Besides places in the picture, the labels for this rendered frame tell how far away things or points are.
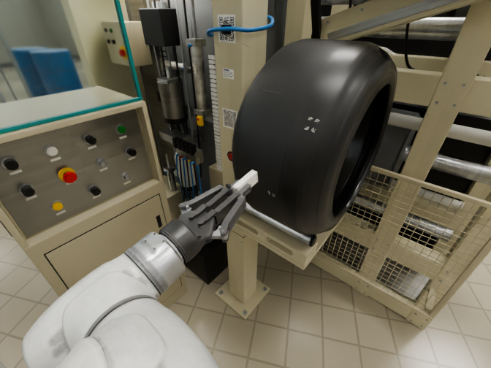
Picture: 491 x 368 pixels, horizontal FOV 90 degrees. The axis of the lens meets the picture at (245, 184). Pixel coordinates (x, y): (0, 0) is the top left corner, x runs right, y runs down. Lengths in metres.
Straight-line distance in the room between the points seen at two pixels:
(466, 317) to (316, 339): 0.97
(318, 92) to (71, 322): 0.58
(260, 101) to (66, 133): 0.68
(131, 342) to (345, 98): 0.56
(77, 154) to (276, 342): 1.38
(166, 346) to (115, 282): 0.14
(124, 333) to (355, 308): 1.70
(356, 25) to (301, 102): 0.56
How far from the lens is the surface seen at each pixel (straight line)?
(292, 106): 0.60
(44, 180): 1.08
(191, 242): 0.43
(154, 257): 0.41
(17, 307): 2.30
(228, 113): 0.97
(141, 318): 0.32
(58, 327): 0.41
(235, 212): 0.46
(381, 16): 1.09
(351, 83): 0.63
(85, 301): 0.39
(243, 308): 1.75
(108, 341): 0.29
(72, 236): 1.16
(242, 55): 0.88
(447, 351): 2.01
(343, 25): 1.13
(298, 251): 0.91
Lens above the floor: 1.55
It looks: 34 degrees down
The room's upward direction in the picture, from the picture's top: straight up
